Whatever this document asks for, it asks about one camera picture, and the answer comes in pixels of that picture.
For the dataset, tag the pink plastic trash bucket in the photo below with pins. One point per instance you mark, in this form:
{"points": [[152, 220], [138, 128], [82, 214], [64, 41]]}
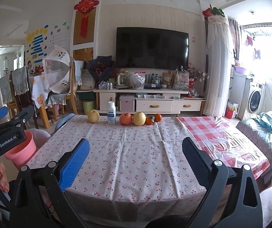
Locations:
{"points": [[22, 153]]}

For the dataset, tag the green waste bin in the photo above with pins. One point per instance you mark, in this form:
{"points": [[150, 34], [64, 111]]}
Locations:
{"points": [[88, 105]]}

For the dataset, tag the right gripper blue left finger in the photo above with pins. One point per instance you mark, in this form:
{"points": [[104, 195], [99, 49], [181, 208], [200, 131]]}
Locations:
{"points": [[71, 162]]}

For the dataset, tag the orange tangerine with leaf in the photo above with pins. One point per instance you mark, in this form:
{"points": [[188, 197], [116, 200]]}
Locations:
{"points": [[150, 120]]}

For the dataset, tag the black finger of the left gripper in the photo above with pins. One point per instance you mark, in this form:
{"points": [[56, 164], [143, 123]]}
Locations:
{"points": [[24, 116]]}

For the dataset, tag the dining table with cloth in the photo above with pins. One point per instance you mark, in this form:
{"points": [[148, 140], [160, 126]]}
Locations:
{"points": [[40, 89]]}

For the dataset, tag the white washing machine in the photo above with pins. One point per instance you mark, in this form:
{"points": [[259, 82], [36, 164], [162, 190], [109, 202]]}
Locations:
{"points": [[252, 99]]}

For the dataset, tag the red checkered table cover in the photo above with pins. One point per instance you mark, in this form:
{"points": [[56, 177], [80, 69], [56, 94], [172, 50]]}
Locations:
{"points": [[226, 143]]}

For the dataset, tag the white mesh food cover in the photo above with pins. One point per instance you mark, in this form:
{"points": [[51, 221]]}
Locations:
{"points": [[57, 66]]}

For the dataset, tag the dark flower bouquet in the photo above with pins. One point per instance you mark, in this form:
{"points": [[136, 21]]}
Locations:
{"points": [[101, 68]]}

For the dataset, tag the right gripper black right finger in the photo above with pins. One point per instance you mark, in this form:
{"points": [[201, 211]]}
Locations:
{"points": [[199, 162]]}

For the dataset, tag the red chinese knot decoration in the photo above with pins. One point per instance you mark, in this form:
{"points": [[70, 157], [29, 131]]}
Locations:
{"points": [[85, 7]]}

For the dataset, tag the grey round stool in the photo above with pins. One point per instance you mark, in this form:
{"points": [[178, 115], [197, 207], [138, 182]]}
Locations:
{"points": [[40, 136]]}

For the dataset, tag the pink storage box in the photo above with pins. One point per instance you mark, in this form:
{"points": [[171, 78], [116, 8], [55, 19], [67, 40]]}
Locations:
{"points": [[126, 103]]}

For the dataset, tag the orange tangerine rear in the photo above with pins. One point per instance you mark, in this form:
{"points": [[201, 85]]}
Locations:
{"points": [[157, 118]]}

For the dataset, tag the yellow pear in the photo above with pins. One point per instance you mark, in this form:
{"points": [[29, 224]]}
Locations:
{"points": [[139, 118], [93, 116]]}

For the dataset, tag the dark wooden chair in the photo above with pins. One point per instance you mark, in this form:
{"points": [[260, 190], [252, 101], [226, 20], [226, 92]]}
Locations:
{"points": [[16, 93]]}

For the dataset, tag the red apple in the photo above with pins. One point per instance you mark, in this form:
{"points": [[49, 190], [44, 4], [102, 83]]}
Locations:
{"points": [[125, 119]]}

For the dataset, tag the white lace covered air conditioner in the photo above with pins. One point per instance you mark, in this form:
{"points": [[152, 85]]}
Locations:
{"points": [[219, 66]]}

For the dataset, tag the white yogurt bottle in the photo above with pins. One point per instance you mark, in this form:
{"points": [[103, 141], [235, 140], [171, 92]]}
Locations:
{"points": [[111, 113]]}

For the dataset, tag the black flat television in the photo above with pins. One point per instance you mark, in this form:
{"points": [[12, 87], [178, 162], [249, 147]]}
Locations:
{"points": [[142, 47]]}

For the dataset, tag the yellow pear left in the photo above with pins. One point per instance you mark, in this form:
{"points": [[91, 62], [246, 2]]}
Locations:
{"points": [[93, 116]]}

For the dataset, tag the cherry print tablecloth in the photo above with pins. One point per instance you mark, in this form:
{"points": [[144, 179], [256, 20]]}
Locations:
{"points": [[132, 175]]}

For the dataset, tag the grey sofa with cloth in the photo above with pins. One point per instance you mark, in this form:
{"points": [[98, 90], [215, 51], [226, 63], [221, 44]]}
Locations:
{"points": [[258, 129]]}

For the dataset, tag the blue cushion edge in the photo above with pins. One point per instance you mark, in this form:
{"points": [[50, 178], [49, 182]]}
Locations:
{"points": [[63, 121]]}

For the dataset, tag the yellow pear right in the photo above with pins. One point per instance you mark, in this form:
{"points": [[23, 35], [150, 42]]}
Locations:
{"points": [[139, 118]]}

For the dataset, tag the white tv cabinet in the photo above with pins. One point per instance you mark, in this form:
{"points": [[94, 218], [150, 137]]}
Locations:
{"points": [[151, 101]]}

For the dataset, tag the wooden dining chair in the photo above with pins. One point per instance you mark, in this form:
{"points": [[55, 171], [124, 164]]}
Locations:
{"points": [[75, 81]]}

